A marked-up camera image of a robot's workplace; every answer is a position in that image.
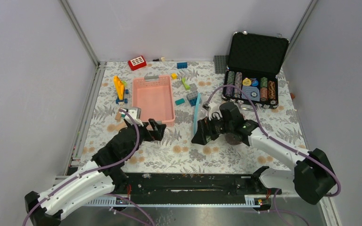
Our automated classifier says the purple cable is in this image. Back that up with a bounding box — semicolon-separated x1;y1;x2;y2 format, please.
22;108;156;226
203;85;341;226

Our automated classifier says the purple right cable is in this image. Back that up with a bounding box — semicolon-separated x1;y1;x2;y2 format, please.
203;85;341;226

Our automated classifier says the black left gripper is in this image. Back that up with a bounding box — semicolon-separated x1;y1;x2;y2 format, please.
125;118;165;160

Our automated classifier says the yellow toy frame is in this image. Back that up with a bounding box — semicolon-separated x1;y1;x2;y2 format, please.
113;76;125;101

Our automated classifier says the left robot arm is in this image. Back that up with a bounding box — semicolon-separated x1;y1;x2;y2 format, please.
24;119;166;226

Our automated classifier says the clear zip top bag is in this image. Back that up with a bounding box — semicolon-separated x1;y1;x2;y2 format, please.
193;93;221;135

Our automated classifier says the grey baseplate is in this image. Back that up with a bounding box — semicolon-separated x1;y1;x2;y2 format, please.
213;55;229;74

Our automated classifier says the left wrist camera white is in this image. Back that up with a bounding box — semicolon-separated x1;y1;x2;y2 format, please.
124;107;143;126

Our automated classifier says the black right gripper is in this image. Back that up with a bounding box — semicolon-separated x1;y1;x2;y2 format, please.
191;113;233;145

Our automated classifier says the pink perforated plastic basket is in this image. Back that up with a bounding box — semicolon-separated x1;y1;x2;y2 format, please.
132;75;175;127

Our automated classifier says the blue building brick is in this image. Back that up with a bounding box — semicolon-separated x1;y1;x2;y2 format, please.
189;98;197;106

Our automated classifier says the grey building brick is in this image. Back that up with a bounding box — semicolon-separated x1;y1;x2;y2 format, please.
187;90;198;100

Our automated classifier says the black poker chip case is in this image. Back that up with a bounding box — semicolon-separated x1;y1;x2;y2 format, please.
222;32;289;109

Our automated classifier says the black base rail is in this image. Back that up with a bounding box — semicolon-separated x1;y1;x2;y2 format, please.
112;173;275;205

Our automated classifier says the teal small block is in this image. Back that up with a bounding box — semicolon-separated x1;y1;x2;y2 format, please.
175;98;185;106

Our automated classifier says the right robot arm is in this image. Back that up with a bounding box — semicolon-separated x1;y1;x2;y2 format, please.
191;102;341;204

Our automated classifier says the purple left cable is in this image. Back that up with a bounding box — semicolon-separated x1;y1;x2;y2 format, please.
22;108;156;226

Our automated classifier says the red window block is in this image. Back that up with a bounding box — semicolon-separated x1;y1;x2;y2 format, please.
128;56;147;71

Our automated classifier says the green curved block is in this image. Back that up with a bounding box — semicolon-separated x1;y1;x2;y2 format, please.
181;78;190;90

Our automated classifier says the blue brick far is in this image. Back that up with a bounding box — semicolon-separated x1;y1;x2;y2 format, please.
176;62;188;69

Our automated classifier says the wooden plank block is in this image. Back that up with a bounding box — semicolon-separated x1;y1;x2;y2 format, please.
115;112;122;122

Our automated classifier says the small yellow block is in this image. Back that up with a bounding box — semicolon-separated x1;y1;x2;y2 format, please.
171;73;178;80

